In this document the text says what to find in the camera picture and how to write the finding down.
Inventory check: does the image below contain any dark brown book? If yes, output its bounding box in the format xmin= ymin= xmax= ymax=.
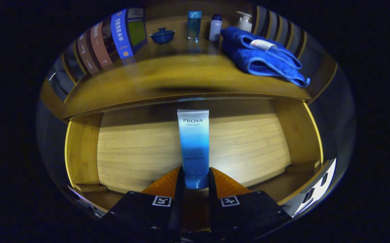
xmin=75 ymin=32 xmax=99 ymax=75

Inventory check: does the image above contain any blue lidded teacup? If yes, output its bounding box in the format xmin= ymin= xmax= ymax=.
xmin=150 ymin=28 xmax=176 ymax=45

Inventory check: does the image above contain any reddish brown book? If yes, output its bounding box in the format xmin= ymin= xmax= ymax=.
xmin=90 ymin=21 xmax=118 ymax=70

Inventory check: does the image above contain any teal glass bottle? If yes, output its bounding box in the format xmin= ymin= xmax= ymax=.
xmin=187 ymin=11 xmax=202 ymax=42

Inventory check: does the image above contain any blue white cosmetic tube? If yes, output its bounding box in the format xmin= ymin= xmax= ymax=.
xmin=177 ymin=109 xmax=210 ymax=190

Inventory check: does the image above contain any wooden countertop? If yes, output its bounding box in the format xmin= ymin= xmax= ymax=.
xmin=62 ymin=15 xmax=317 ymax=119

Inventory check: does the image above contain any wooden cabinet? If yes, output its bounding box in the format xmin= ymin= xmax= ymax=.
xmin=40 ymin=2 xmax=338 ymax=122

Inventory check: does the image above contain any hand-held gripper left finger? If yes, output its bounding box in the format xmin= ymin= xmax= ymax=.
xmin=101 ymin=165 xmax=185 ymax=243

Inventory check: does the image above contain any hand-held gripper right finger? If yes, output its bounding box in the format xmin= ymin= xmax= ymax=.
xmin=208 ymin=166 xmax=291 ymax=242

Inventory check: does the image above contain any white pump bottle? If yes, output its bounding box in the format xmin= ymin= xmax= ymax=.
xmin=237 ymin=11 xmax=253 ymax=33

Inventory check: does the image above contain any white bottle blue cap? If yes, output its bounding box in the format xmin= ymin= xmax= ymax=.
xmin=209 ymin=13 xmax=222 ymax=42

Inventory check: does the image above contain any blue book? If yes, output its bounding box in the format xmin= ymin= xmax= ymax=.
xmin=111 ymin=7 xmax=148 ymax=60

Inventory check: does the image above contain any white slotted box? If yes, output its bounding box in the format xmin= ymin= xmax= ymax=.
xmin=281 ymin=158 xmax=337 ymax=217

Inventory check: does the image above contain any blue folded towel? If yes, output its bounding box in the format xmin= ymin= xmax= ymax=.
xmin=220 ymin=26 xmax=311 ymax=88

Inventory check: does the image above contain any wooden drawer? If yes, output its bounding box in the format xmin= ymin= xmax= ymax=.
xmin=64 ymin=98 xmax=324 ymax=233

